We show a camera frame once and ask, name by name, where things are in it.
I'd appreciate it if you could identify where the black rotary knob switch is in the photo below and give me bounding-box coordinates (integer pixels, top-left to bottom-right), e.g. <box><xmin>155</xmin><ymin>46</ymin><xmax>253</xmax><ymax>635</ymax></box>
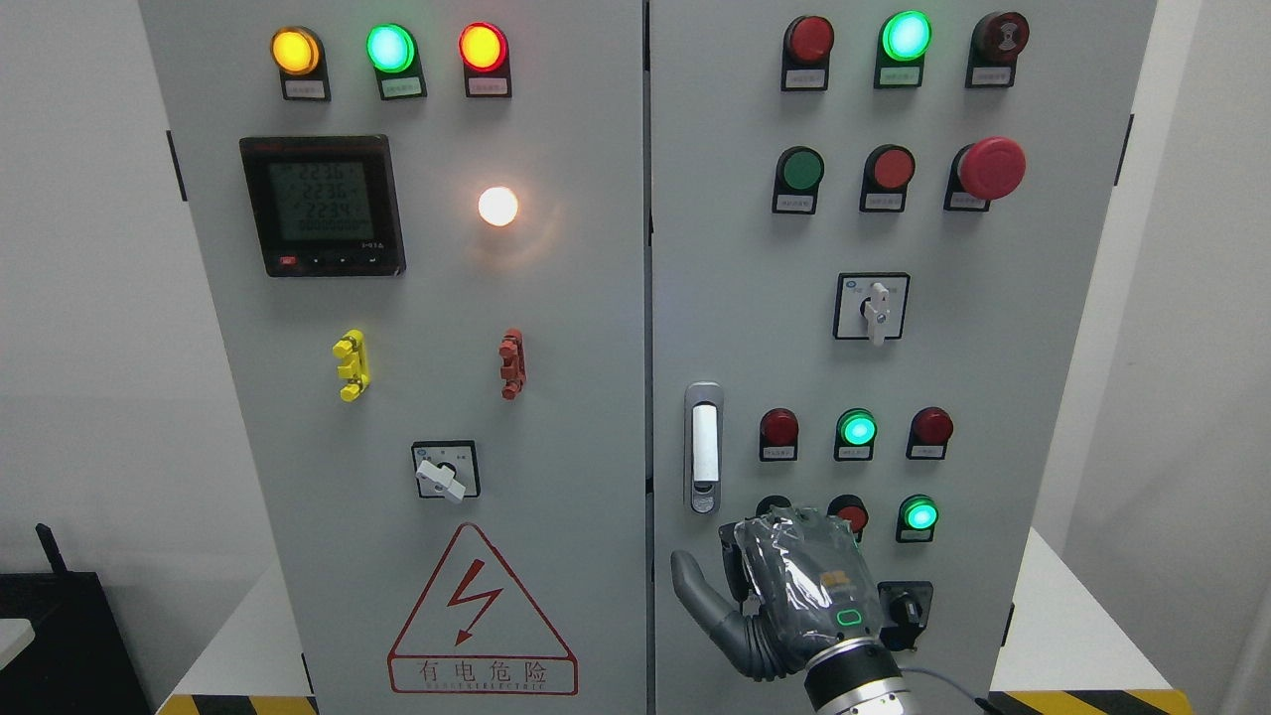
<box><xmin>878</xmin><ymin>580</ymin><xmax>934</xmax><ymax>652</ymax></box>

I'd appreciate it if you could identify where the red electric warning sticker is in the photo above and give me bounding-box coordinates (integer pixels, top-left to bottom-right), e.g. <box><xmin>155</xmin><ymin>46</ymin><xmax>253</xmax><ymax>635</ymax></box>
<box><xmin>386</xmin><ymin>523</ymin><xmax>578</xmax><ymax>696</ymax></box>

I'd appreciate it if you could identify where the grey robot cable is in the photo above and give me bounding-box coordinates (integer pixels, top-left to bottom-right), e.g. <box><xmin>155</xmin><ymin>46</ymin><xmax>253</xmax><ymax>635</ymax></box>
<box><xmin>892</xmin><ymin>667</ymin><xmax>1004</xmax><ymax>715</ymax></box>

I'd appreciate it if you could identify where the red emergency stop button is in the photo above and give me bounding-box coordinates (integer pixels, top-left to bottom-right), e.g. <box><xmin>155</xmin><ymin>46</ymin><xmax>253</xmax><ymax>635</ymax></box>
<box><xmin>943</xmin><ymin>136</ymin><xmax>1027</xmax><ymax>213</ymax></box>

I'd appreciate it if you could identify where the red terminal connector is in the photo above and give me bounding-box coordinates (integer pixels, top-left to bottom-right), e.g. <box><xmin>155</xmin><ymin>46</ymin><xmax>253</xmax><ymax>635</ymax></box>
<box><xmin>497</xmin><ymin>329</ymin><xmax>526</xmax><ymax>401</ymax></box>

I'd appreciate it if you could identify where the red lit indicator light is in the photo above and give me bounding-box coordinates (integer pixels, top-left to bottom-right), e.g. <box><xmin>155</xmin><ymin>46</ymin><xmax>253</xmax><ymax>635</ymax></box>
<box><xmin>458</xmin><ymin>20</ymin><xmax>512</xmax><ymax>98</ymax></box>

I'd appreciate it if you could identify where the white rotary switch left door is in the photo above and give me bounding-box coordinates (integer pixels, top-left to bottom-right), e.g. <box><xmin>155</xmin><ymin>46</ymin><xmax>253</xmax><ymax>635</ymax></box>
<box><xmin>411</xmin><ymin>439</ymin><xmax>482</xmax><ymax>503</ymax></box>

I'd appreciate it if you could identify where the red push button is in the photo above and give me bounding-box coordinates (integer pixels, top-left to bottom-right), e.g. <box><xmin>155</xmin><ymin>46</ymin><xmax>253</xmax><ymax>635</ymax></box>
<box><xmin>859</xmin><ymin>144</ymin><xmax>916</xmax><ymax>213</ymax></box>
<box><xmin>826</xmin><ymin>494</ymin><xmax>871</xmax><ymax>542</ymax></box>

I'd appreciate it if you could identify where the green lit indicator top right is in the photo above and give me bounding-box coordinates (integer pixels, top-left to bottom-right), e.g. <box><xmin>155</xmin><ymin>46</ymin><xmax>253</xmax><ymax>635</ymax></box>
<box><xmin>873</xmin><ymin>9</ymin><xmax>933</xmax><ymax>89</ymax></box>

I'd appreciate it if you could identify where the green indicator light top left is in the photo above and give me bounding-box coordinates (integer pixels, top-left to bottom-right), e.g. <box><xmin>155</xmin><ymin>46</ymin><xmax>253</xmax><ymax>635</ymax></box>
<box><xmin>364</xmin><ymin>23</ymin><xmax>428</xmax><ymax>102</ymax></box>

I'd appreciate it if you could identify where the grey left cabinet door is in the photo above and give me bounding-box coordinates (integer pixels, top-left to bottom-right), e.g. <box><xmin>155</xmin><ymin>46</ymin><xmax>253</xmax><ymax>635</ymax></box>
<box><xmin>140</xmin><ymin>1</ymin><xmax>647</xmax><ymax>714</ymax></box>

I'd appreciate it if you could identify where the red indicator light middle right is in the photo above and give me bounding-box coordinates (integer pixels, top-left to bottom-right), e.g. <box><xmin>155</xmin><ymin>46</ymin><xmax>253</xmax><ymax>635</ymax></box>
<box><xmin>905</xmin><ymin>406</ymin><xmax>955</xmax><ymax>461</ymax></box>

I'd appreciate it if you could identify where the red push button lower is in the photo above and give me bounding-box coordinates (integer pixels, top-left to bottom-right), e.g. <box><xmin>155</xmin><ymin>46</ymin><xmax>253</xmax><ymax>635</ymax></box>
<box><xmin>826</xmin><ymin>494</ymin><xmax>871</xmax><ymax>542</ymax></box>

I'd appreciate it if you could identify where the grey cabinet door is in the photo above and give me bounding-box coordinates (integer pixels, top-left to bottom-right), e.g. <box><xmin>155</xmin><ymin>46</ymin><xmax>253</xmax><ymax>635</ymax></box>
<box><xmin>140</xmin><ymin>1</ymin><xmax>647</xmax><ymax>714</ymax></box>
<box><xmin>649</xmin><ymin>1</ymin><xmax>1157</xmax><ymax>714</ymax></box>

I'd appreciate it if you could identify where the red push button upper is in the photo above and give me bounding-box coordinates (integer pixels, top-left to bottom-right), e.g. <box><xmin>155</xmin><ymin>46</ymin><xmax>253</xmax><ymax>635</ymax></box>
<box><xmin>859</xmin><ymin>144</ymin><xmax>916</xmax><ymax>213</ymax></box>

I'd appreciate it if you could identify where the grey right cabinet door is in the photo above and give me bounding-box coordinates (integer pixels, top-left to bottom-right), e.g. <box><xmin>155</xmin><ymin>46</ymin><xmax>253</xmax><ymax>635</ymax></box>
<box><xmin>649</xmin><ymin>1</ymin><xmax>1157</xmax><ymax>714</ymax></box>

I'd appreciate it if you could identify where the dark red buzzer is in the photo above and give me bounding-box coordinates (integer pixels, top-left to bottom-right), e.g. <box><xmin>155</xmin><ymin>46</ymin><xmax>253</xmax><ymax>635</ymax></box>
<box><xmin>965</xmin><ymin>11</ymin><xmax>1031</xmax><ymax>89</ymax></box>

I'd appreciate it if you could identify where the red indicator light top right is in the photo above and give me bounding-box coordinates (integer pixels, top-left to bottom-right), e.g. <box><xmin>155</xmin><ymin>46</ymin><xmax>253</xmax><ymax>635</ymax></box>
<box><xmin>780</xmin><ymin>15</ymin><xmax>835</xmax><ymax>93</ymax></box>

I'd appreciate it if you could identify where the white rotary switch upper right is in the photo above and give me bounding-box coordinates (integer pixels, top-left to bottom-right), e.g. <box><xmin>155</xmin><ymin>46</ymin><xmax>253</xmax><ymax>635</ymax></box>
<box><xmin>833</xmin><ymin>272</ymin><xmax>910</xmax><ymax>345</ymax></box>

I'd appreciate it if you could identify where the grey robotic hand plastic covered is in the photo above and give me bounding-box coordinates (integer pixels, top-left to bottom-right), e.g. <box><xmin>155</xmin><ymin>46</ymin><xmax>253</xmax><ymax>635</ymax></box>
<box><xmin>670</xmin><ymin>505</ymin><xmax>885</xmax><ymax>679</ymax></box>

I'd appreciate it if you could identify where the green lit indicator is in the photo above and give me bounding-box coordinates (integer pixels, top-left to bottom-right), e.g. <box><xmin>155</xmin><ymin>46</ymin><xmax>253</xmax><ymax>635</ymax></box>
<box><xmin>873</xmin><ymin>9</ymin><xmax>933</xmax><ymax>89</ymax></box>
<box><xmin>833</xmin><ymin>406</ymin><xmax>877</xmax><ymax>462</ymax></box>

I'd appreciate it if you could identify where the red indicator light middle left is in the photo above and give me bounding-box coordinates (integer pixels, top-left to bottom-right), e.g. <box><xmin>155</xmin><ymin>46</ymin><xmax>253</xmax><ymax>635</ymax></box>
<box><xmin>759</xmin><ymin>406</ymin><xmax>799</xmax><ymax>462</ymax></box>

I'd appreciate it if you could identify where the yellow terminal connector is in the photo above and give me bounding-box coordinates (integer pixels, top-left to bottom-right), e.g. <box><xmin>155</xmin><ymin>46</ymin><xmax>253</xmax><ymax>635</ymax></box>
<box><xmin>332</xmin><ymin>329</ymin><xmax>371</xmax><ymax>403</ymax></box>

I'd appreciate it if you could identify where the green lit push button lower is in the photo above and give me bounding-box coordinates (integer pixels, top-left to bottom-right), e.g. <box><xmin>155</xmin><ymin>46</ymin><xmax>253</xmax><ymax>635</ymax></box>
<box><xmin>895</xmin><ymin>494</ymin><xmax>941</xmax><ymax>544</ymax></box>

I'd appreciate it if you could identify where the yellow indicator light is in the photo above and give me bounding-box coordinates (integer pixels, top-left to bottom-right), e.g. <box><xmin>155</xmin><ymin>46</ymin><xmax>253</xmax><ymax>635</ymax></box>
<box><xmin>269</xmin><ymin>25</ymin><xmax>330</xmax><ymax>102</ymax></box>

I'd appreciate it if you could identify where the white lit indicator light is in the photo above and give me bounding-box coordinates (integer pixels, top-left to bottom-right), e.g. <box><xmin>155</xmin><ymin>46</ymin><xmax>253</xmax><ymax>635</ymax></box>
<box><xmin>478</xmin><ymin>185</ymin><xmax>520</xmax><ymax>229</ymax></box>

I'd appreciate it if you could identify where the black box with antenna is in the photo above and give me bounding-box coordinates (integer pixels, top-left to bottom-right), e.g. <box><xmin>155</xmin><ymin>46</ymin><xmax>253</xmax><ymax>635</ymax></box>
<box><xmin>1</xmin><ymin>523</ymin><xmax>153</xmax><ymax>714</ymax></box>

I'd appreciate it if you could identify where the silver door handle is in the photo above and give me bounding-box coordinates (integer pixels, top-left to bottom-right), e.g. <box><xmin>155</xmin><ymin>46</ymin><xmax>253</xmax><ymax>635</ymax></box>
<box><xmin>683</xmin><ymin>381</ymin><xmax>724</xmax><ymax>514</ymax></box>

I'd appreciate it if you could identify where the green lit indicator middle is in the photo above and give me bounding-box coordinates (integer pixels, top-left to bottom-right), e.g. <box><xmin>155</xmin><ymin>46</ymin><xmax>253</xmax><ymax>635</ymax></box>
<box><xmin>833</xmin><ymin>406</ymin><xmax>877</xmax><ymax>462</ymax></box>

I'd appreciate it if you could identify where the black digital power meter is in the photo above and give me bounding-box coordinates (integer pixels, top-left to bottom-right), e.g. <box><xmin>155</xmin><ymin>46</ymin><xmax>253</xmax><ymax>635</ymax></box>
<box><xmin>239</xmin><ymin>135</ymin><xmax>407</xmax><ymax>279</ymax></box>

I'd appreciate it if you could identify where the green push button upper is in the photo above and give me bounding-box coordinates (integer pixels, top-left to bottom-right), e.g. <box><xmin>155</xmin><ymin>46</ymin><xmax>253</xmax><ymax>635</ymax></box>
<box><xmin>771</xmin><ymin>145</ymin><xmax>825</xmax><ymax>215</ymax></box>

